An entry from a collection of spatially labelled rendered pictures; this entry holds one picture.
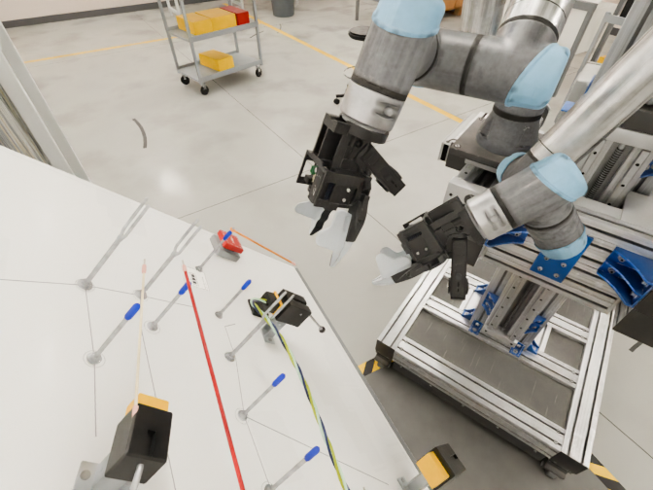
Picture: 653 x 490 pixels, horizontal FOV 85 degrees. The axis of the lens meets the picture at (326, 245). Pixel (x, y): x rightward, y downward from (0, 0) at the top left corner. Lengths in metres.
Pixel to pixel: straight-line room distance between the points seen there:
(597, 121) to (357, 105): 0.41
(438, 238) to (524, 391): 1.20
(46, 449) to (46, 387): 0.06
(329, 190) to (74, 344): 0.34
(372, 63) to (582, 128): 0.40
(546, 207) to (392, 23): 0.34
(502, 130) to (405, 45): 0.61
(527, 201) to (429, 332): 1.22
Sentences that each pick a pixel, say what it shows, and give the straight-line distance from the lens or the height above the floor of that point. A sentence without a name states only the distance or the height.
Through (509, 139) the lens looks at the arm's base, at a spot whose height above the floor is 1.20.
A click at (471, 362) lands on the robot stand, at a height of 0.21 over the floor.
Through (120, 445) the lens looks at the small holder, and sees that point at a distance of 0.35.
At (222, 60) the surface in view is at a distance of 4.59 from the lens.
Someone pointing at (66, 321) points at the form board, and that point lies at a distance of 0.49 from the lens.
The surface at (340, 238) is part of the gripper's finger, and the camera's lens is 0.52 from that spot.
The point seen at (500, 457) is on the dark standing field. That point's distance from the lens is 1.84.
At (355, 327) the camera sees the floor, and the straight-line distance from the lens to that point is 1.95.
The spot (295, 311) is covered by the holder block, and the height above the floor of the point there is 1.13.
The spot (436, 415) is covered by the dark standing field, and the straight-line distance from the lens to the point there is 1.81.
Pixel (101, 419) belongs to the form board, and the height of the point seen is 1.29.
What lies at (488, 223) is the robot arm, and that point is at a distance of 0.60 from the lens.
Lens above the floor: 1.65
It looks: 45 degrees down
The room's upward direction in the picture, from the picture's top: straight up
